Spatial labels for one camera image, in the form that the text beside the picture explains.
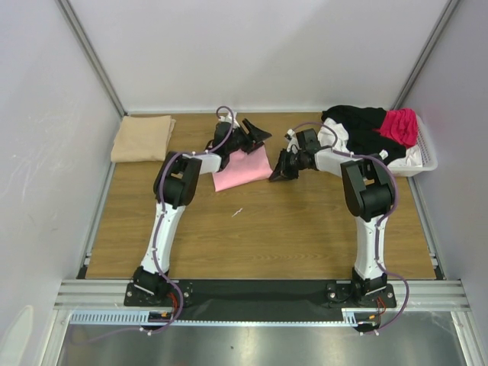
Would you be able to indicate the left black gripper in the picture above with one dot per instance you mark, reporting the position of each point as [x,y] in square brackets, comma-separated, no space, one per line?
[255,137]

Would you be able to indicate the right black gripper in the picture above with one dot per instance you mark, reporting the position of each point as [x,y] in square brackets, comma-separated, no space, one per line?
[287,164]

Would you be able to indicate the pink t shirt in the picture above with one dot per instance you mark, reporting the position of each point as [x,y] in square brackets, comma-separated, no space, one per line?
[243,168]

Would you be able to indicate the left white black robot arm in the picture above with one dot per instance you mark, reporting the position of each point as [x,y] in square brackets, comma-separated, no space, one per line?
[174,189]

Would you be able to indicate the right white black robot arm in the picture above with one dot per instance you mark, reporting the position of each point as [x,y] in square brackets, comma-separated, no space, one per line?
[370,192]

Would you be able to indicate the white t shirt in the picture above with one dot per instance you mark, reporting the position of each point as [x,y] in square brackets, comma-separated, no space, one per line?
[335,135]

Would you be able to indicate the small pink thread scrap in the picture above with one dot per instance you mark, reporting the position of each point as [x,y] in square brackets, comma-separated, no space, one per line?
[237,212]

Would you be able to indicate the black t shirt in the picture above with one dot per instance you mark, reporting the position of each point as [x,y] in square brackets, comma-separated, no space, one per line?
[363,128]

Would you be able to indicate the folded beige t shirt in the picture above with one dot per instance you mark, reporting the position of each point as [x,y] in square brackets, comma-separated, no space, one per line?
[142,139]

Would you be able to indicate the crimson red t shirt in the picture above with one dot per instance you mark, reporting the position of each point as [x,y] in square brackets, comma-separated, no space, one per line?
[400,126]

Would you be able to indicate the white plastic laundry basket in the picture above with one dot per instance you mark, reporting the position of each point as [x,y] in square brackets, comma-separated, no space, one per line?
[429,159]

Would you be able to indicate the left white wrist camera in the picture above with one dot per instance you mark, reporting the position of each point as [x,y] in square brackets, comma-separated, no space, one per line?
[229,118]

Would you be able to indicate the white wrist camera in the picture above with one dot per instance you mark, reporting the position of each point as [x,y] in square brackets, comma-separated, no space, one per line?
[292,143]
[229,118]

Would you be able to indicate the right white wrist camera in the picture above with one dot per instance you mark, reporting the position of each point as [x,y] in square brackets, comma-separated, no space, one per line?
[292,143]

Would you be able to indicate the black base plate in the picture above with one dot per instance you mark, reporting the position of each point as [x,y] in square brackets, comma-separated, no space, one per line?
[276,300]

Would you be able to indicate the aluminium frame rail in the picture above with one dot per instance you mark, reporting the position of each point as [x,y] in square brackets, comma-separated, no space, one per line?
[97,294]

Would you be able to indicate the grey slotted cable duct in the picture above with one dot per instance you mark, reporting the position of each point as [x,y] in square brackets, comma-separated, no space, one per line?
[153,318]

